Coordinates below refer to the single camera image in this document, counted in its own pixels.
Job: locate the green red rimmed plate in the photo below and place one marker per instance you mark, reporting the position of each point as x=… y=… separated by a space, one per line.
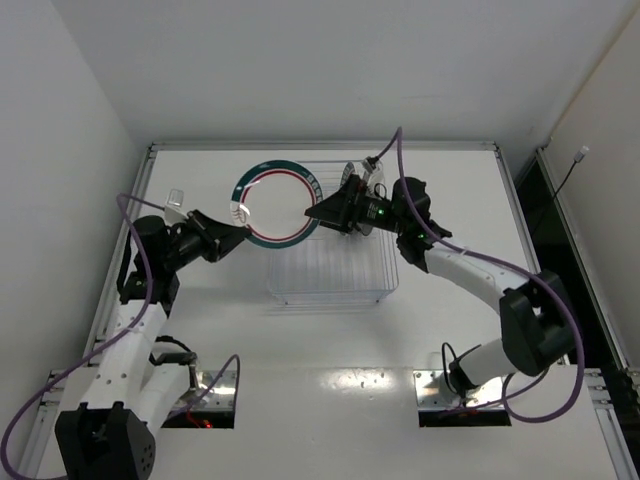
x=348 y=170
x=271 y=200

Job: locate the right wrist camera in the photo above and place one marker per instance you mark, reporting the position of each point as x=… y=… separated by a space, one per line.
x=373 y=171

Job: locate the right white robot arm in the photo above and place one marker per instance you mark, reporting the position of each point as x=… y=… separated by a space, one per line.
x=534 y=331

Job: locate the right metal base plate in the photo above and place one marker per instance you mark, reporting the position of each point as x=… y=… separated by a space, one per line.
x=433 y=395

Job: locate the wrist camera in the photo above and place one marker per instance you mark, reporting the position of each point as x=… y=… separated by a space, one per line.
x=373 y=171
x=172 y=211

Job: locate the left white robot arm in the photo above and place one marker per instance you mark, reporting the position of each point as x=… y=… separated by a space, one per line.
x=112 y=433

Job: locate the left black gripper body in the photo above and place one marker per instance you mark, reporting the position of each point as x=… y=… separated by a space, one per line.
x=208 y=236

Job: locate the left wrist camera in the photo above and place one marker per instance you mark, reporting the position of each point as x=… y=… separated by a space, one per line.
x=172 y=211

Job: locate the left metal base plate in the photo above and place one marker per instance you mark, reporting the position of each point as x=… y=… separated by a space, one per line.
x=219 y=398

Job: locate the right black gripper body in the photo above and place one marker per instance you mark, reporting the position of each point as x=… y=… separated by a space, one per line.
x=351 y=207

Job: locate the metal base plate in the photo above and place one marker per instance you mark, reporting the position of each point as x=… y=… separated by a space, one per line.
x=433 y=395
x=219 y=398

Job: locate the white plate with characters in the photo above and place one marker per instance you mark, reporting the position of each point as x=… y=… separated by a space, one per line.
x=374 y=190

